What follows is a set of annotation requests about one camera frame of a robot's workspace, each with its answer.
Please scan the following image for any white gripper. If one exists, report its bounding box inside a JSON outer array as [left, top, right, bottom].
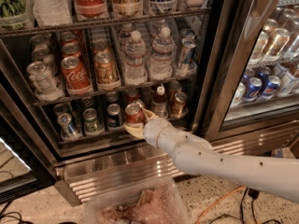
[[124, 100, 179, 153]]

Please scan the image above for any red coke can bottom shelf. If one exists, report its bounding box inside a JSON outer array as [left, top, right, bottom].
[[125, 103, 145, 126]]

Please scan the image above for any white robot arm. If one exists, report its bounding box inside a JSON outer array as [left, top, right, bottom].
[[124, 102, 299, 203]]

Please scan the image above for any blue pepsi can bottom shelf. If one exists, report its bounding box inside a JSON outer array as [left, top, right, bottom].
[[107, 104, 123, 129]]

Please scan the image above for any red can behind coke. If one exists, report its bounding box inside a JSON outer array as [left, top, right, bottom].
[[125, 89, 140, 104]]

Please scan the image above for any brown can bottom shelf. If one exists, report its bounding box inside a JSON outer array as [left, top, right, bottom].
[[171, 91, 188, 116]]

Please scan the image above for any green can bottom shelf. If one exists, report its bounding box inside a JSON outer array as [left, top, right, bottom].
[[83, 108, 104, 135]]

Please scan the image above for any orange can middle shelf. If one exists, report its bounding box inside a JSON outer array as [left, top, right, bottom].
[[94, 52, 121, 90]]

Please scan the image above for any slim blue silver can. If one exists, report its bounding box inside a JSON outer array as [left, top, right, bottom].
[[177, 37, 196, 72]]

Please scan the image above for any blue white can bottom shelf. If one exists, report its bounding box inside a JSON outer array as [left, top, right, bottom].
[[57, 113, 81, 140]]

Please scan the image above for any red coca-cola can middle shelf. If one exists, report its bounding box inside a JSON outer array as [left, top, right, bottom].
[[61, 56, 93, 95]]

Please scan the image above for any stainless fridge body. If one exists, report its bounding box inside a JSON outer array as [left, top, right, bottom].
[[0, 0, 298, 205]]

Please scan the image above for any white silver can middle shelf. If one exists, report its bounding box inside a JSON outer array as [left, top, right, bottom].
[[27, 62, 64, 102]]

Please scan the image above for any glass fridge door right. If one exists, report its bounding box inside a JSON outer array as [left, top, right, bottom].
[[201, 0, 298, 143]]

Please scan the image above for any pepsi can fridge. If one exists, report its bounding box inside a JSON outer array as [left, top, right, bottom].
[[261, 76, 280, 100], [243, 77, 263, 102]]

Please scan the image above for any amber bottle top shelf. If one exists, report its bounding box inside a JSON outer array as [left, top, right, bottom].
[[112, 0, 142, 18]]

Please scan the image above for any coca-cola bottle top shelf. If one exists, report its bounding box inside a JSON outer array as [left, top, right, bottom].
[[74, 0, 105, 19]]

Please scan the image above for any juice bottle white cap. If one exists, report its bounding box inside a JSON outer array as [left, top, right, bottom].
[[151, 86, 167, 117]]

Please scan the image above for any left clear water bottle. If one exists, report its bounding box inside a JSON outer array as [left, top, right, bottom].
[[124, 31, 146, 85]]

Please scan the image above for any clear water bottle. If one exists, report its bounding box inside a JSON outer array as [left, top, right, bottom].
[[149, 27, 174, 80], [124, 31, 146, 85]]

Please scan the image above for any right clear water bottle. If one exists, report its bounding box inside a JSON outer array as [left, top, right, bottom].
[[149, 27, 174, 80]]

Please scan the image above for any clear plastic bin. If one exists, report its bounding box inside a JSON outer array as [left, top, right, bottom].
[[83, 176, 189, 224]]

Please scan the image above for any black power adapter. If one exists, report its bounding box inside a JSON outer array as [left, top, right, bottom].
[[248, 189, 260, 200]]

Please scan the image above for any orange extension cable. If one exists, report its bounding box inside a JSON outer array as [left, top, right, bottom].
[[195, 185, 247, 224]]

